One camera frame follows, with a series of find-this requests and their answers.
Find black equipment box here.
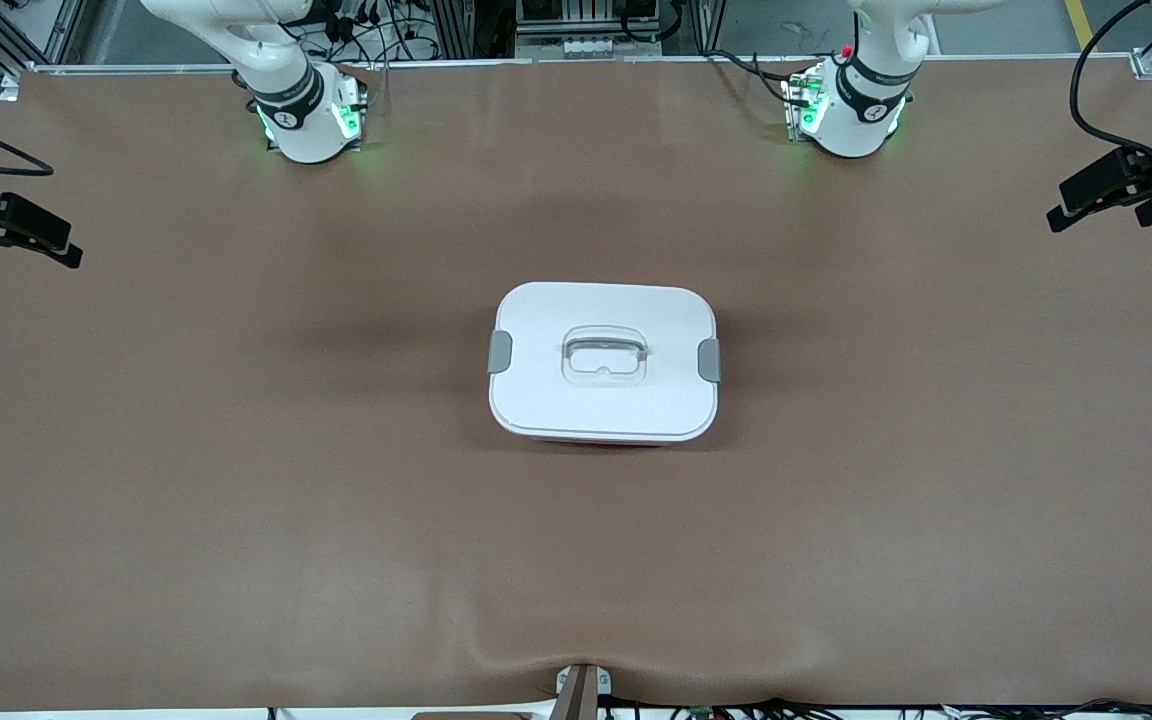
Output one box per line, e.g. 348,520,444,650
514,0,663,39

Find pink plastic storage box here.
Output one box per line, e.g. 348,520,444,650
526,434,677,448

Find black arm base cable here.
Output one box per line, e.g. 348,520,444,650
706,48,817,106

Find silver base connector panel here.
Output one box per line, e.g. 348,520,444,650
781,66,829,141
332,66,370,146

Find aluminium camera mount post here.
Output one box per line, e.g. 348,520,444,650
551,663,614,720

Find black cable tangle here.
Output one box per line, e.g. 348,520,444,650
281,0,437,65

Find white box lid grey handle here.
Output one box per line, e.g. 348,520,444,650
488,281,722,445

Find aluminium frame post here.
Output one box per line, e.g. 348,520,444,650
433,0,478,59
36,0,89,69
691,0,729,57

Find silver table edge rail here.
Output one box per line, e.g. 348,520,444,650
0,50,1137,79

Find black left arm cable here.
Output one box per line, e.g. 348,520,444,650
1069,0,1152,186

